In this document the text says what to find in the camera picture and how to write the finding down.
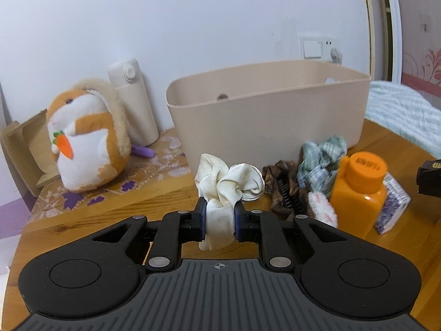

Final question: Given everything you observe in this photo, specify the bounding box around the white thermos bottle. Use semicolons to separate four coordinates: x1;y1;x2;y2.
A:
107;57;160;146

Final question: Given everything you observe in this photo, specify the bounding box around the floral table runner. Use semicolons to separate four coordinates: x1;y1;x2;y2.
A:
29;127;193;225

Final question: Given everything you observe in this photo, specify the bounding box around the white wall switch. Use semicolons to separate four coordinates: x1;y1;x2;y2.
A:
299;32;324;59

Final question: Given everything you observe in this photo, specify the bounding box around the green plaid scrunchie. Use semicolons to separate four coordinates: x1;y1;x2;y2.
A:
297;135;348;202

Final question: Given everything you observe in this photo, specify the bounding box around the beige plastic container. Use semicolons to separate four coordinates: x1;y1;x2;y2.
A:
165;59;372;157

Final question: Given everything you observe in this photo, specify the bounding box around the cream satin scrunchie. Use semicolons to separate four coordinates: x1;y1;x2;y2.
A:
194;153;265;252

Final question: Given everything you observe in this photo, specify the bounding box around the purple plastic object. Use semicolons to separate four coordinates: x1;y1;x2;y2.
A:
133;144;155;158

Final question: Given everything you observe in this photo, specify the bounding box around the floral patterned wooden panel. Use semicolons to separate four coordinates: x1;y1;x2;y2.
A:
362;0;441;87

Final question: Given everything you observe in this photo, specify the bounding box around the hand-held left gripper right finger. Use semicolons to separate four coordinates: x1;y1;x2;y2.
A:
233;202;349;270

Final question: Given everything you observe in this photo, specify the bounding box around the green striped blanket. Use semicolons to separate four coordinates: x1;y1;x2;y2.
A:
365;80;441;159

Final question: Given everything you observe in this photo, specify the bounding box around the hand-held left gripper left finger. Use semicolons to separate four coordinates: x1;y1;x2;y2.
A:
90;196;208;272

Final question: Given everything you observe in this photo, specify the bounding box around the orange white hamster plush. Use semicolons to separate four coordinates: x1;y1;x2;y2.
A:
46;78;132;193

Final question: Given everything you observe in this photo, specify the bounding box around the white purple cabinet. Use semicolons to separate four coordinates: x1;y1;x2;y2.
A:
0;193;33;249

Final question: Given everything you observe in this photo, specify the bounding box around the dark brown small box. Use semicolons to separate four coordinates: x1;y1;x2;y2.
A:
417;159;441;197

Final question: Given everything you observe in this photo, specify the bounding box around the dark brown scrunchie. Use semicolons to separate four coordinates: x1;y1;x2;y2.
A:
262;159;308;220

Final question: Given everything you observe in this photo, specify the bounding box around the white wall socket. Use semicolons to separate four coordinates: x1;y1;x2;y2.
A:
322;34;340;59

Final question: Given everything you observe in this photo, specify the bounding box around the blue white tissue packet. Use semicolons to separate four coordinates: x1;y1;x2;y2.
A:
374;172;411;235

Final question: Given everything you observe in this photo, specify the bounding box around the orange plastic bottle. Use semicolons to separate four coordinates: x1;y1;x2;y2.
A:
330;152;388;239

